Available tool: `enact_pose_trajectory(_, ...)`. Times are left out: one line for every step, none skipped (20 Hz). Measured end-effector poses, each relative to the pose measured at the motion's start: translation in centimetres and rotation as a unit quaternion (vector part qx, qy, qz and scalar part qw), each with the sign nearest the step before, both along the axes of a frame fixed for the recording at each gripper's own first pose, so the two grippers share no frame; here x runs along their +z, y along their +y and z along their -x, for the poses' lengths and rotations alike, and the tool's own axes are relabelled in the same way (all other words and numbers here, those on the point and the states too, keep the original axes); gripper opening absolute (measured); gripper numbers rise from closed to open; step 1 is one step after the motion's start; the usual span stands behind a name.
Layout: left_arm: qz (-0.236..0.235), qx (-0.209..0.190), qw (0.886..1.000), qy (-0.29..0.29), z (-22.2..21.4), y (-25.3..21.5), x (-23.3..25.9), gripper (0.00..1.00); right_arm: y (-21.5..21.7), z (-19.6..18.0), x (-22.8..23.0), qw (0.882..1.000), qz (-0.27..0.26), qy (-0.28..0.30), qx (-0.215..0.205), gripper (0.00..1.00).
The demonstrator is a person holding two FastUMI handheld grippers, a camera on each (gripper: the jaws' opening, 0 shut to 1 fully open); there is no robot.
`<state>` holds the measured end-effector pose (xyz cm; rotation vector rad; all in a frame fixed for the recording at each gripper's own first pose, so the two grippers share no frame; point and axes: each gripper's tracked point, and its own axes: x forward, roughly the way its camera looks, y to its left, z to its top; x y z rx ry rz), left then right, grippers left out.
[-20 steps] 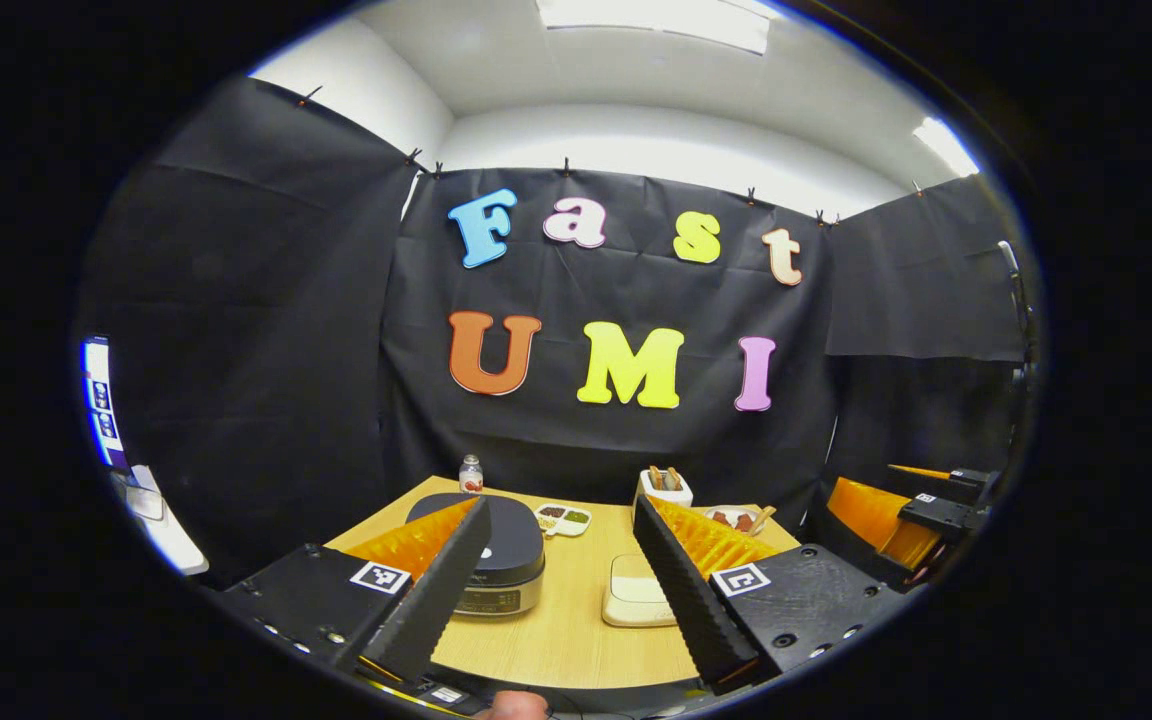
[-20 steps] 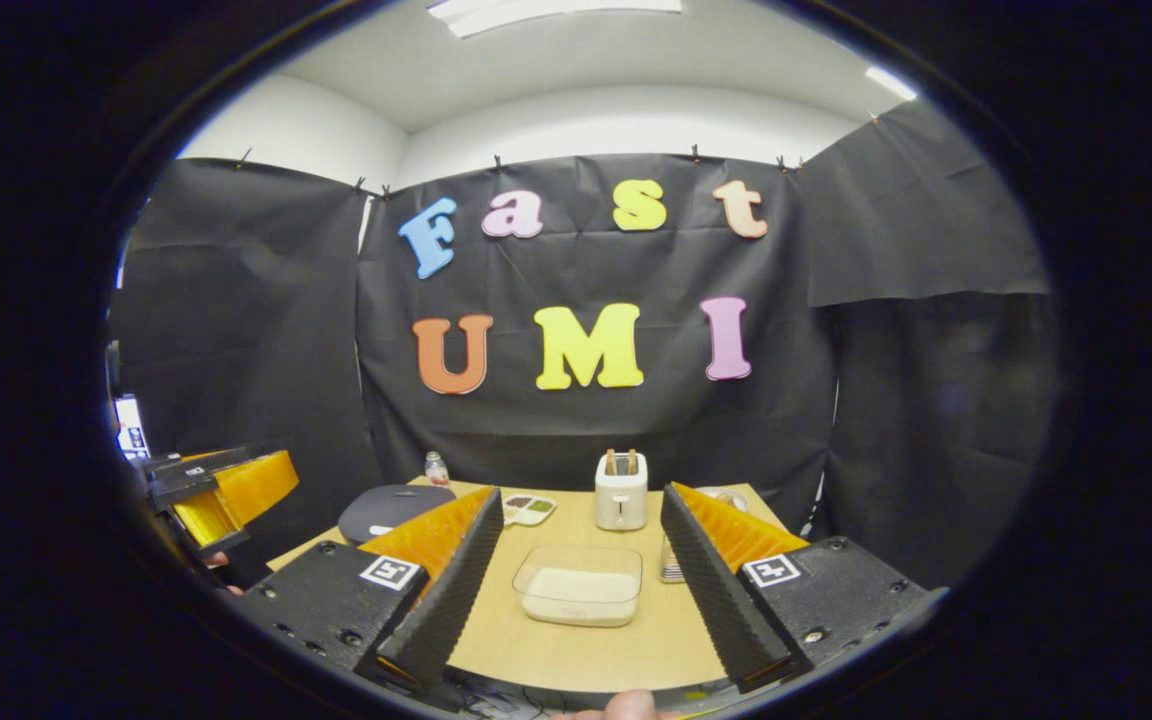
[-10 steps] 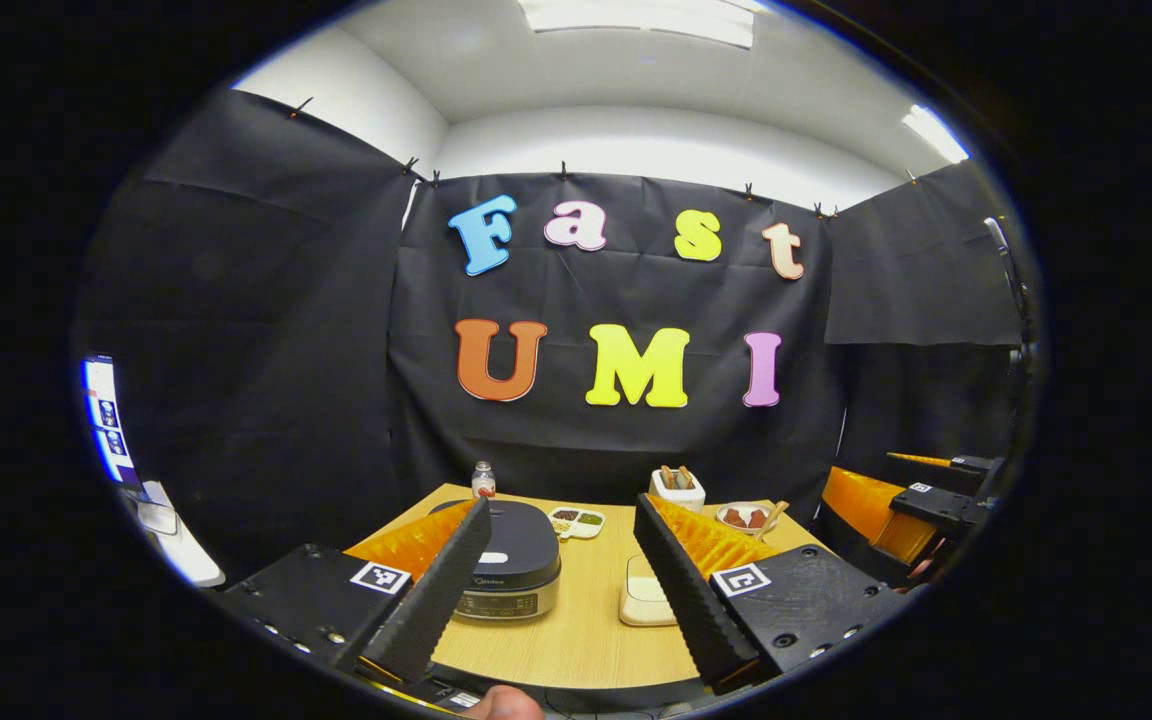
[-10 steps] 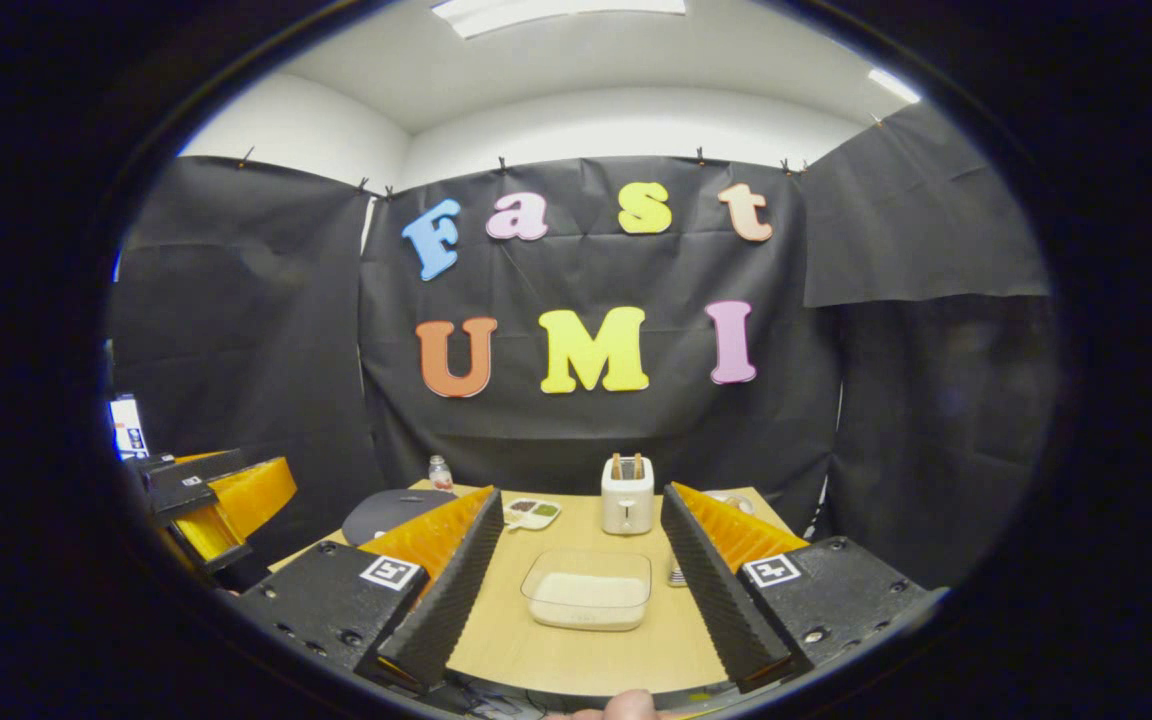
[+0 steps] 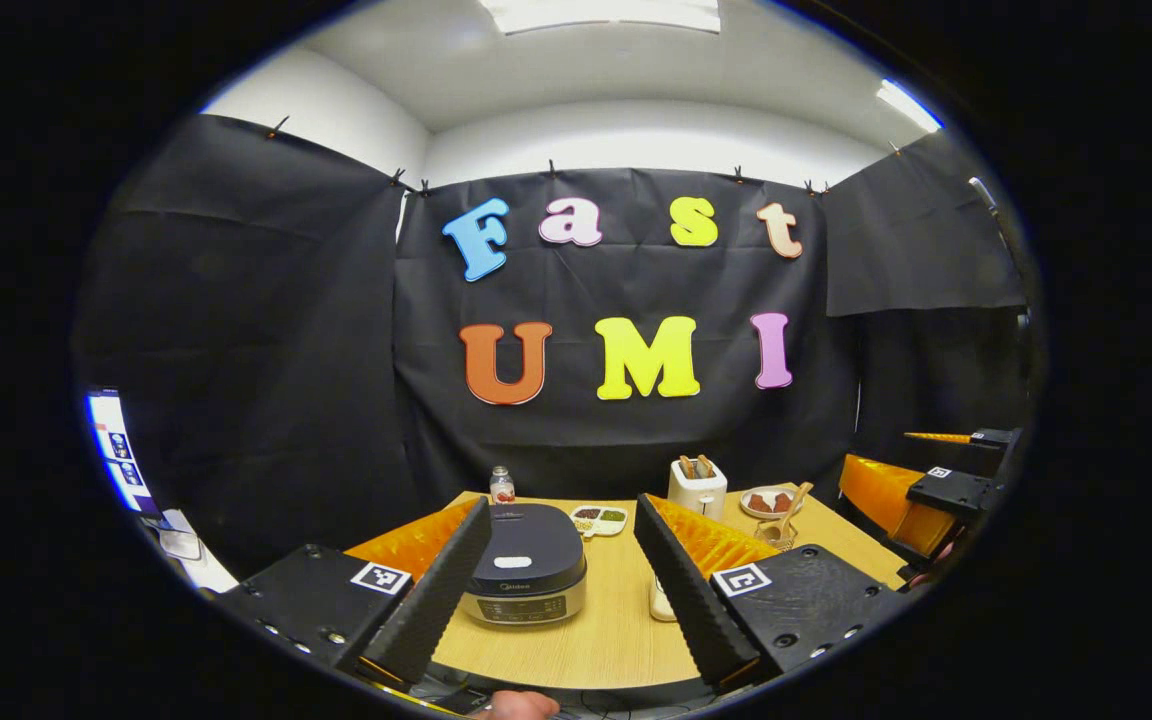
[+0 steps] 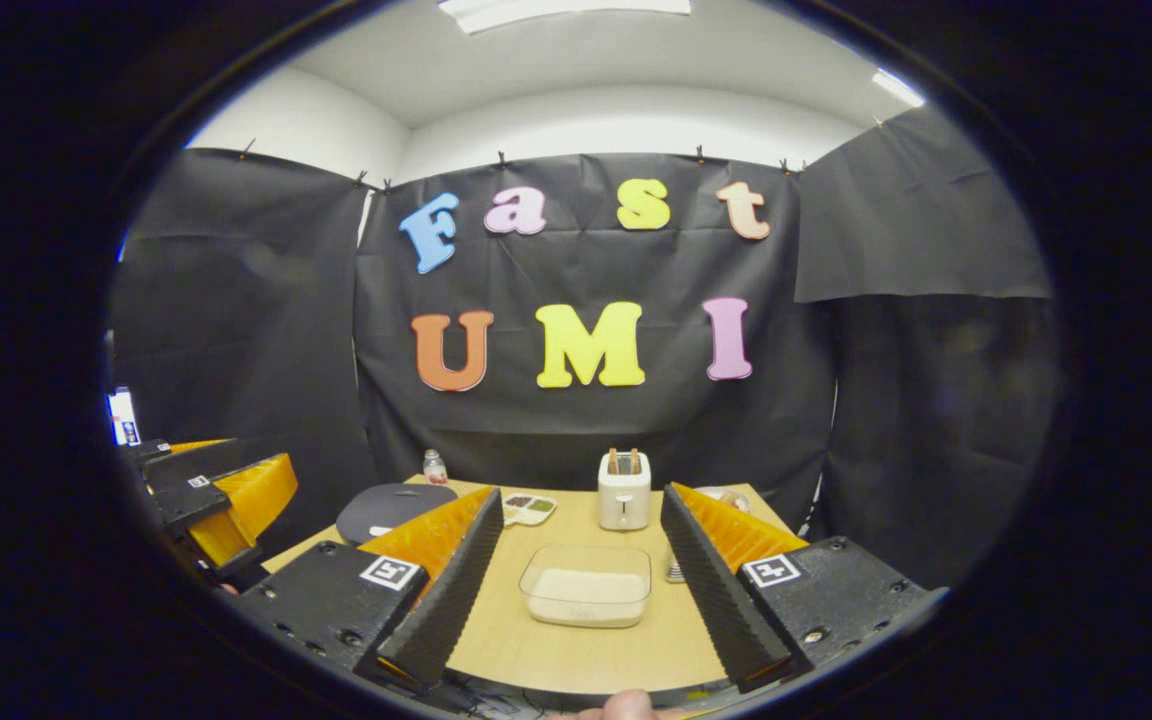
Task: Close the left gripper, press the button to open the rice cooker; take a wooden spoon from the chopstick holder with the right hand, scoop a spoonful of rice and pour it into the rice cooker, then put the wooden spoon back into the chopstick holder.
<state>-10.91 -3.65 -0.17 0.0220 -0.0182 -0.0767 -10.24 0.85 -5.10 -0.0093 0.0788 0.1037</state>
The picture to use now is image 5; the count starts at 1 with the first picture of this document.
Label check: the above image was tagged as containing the dark grey rice cooker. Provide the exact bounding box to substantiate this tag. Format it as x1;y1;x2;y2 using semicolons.
456;503;588;628

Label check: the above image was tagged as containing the wide ceiling light panel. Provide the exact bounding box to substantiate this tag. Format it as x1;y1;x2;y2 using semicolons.
479;0;722;36

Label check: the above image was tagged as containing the wooden spoon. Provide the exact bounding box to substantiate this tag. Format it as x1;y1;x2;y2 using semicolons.
774;481;815;541

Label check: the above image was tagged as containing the round white plate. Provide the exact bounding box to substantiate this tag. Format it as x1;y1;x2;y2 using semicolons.
739;485;805;522

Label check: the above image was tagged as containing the narrow ceiling light panel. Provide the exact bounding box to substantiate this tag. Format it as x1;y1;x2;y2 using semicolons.
876;78;944;133

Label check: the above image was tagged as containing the white divided grain dish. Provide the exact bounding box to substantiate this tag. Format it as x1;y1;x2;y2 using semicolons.
570;505;629;539

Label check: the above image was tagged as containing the black backdrop cloth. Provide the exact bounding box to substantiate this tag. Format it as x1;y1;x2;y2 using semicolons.
76;112;1032;581

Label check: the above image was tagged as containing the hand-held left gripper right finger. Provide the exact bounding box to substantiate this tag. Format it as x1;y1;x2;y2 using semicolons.
633;492;912;696

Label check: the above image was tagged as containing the blue white printed poster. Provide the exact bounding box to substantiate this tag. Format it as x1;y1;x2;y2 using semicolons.
86;390;162;516

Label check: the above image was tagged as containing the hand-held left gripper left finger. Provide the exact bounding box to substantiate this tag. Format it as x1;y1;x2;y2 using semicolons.
216;497;493;691

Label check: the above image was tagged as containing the white toaster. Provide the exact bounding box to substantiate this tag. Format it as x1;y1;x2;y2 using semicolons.
668;455;729;521

